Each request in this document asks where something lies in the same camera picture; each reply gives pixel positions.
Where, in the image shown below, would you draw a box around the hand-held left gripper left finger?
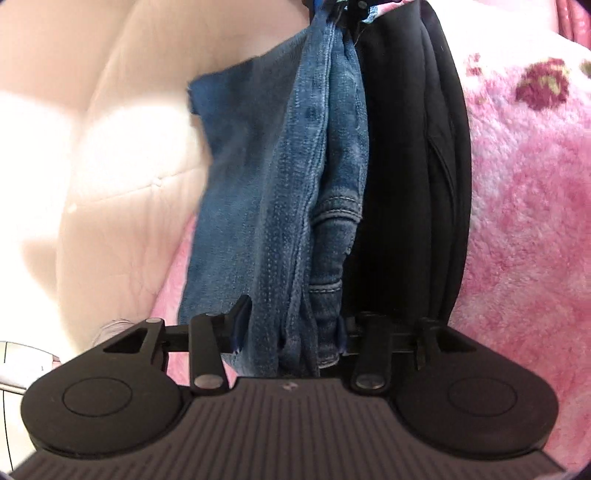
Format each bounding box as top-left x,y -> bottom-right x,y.
104,295 -> 253,396

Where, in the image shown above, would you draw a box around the blue denim jeans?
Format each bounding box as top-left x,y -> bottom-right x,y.
178,0 -> 371,380

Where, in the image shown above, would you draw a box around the dark folded cloth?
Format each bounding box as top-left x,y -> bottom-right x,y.
342,0 -> 474,326

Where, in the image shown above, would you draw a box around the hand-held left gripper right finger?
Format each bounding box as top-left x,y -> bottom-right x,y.
338,311 -> 463,393

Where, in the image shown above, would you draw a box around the pink floral fleece blanket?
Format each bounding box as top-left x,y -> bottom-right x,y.
152,0 -> 591,468

